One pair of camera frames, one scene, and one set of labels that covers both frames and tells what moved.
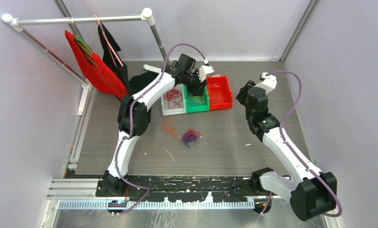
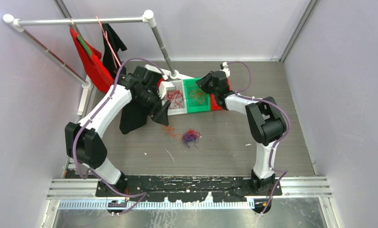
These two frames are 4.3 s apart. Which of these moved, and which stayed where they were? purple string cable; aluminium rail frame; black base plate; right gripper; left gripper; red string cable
Moved: left gripper; right gripper
Stayed: red string cable; black base plate; purple string cable; aluminium rail frame
